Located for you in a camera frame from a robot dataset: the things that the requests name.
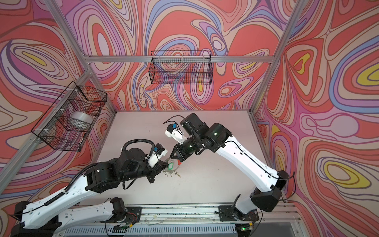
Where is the black wire basket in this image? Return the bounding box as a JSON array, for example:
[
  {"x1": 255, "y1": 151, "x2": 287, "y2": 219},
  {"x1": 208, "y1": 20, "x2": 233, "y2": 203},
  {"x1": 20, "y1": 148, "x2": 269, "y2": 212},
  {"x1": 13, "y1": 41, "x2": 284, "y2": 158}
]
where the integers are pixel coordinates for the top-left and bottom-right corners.
[
  {"x1": 149, "y1": 50, "x2": 213, "y2": 85},
  {"x1": 31, "y1": 82, "x2": 108, "y2": 152}
]

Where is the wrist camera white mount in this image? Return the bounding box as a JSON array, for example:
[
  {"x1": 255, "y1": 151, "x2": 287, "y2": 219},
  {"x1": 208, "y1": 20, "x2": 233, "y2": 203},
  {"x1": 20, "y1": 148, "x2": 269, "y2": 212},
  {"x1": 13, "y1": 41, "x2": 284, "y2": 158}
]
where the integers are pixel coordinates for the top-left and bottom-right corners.
[
  {"x1": 148, "y1": 143, "x2": 168, "y2": 169},
  {"x1": 165, "y1": 123, "x2": 187, "y2": 145}
]

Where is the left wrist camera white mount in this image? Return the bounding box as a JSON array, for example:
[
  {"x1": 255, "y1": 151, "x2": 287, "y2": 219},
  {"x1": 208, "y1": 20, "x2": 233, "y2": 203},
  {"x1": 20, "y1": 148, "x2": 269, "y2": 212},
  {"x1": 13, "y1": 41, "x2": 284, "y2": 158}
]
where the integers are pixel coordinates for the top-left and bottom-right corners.
[{"x1": 148, "y1": 143, "x2": 168, "y2": 169}]

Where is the grey tape roll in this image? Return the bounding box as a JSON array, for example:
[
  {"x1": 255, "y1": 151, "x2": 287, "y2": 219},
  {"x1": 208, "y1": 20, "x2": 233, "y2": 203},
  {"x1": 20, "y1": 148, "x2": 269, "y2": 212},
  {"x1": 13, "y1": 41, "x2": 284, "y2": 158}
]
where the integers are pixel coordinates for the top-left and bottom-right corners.
[{"x1": 70, "y1": 111, "x2": 93, "y2": 129}]

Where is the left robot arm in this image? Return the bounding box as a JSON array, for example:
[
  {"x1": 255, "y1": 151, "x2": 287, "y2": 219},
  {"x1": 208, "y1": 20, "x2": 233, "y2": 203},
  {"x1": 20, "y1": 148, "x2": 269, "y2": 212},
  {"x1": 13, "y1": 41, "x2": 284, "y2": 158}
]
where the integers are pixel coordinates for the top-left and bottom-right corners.
[{"x1": 10, "y1": 139, "x2": 168, "y2": 237}]

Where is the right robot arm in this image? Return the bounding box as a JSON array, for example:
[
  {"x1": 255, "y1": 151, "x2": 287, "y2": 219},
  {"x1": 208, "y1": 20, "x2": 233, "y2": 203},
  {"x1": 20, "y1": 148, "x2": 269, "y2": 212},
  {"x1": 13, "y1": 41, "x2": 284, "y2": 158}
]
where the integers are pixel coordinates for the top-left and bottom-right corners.
[{"x1": 165, "y1": 113, "x2": 294, "y2": 220}]

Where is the metal keyring disc red grip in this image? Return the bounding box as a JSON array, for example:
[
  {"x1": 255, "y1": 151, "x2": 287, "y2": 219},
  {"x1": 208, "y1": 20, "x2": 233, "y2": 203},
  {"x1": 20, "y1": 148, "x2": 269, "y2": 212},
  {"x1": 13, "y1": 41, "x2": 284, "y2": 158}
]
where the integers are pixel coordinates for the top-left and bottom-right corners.
[{"x1": 163, "y1": 158, "x2": 182, "y2": 178}]

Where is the black wire basket back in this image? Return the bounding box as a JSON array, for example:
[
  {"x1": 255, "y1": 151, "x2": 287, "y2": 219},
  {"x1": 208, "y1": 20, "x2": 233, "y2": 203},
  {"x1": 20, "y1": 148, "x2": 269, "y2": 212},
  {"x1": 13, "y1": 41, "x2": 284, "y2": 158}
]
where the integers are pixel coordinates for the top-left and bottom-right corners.
[{"x1": 149, "y1": 50, "x2": 213, "y2": 85}]

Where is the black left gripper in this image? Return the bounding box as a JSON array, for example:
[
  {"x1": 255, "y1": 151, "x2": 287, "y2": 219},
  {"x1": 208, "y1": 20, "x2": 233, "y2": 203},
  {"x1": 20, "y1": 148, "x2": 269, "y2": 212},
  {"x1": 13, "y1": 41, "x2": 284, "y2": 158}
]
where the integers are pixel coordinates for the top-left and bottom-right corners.
[{"x1": 119, "y1": 155, "x2": 171, "y2": 185}]

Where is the aluminium cage frame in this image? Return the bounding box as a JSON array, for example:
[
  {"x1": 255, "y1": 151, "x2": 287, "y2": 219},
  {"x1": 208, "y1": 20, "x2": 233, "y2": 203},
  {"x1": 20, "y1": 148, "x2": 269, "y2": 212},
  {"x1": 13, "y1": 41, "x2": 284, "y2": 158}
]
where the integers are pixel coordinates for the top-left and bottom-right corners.
[{"x1": 1, "y1": 1, "x2": 296, "y2": 198}]

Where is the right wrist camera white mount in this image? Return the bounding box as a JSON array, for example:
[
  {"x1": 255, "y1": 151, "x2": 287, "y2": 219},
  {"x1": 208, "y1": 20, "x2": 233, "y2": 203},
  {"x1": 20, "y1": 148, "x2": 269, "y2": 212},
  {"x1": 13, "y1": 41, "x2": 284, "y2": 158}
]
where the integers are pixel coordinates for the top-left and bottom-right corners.
[{"x1": 165, "y1": 123, "x2": 187, "y2": 145}]

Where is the aluminium table edge rail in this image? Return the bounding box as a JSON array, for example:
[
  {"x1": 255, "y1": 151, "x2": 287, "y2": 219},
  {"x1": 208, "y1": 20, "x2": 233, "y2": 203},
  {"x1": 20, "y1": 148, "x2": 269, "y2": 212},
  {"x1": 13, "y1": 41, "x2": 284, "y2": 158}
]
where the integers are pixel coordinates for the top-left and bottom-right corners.
[{"x1": 57, "y1": 203, "x2": 308, "y2": 237}]

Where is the black wire basket left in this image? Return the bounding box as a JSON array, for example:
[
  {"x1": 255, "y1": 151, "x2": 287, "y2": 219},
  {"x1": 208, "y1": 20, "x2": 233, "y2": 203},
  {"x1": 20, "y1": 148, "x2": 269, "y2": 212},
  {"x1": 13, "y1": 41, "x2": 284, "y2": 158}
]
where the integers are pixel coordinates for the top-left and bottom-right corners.
[{"x1": 31, "y1": 82, "x2": 108, "y2": 152}]

